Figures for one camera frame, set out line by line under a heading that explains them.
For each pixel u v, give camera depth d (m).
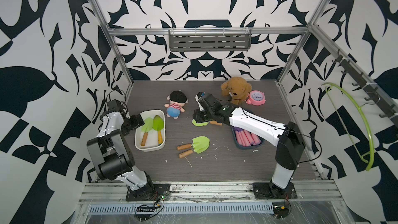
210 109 0.62
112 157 0.47
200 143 0.90
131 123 0.79
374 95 0.56
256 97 1.08
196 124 0.98
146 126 0.96
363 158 0.61
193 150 0.86
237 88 0.93
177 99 1.04
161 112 0.96
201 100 0.64
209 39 0.94
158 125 0.96
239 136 0.89
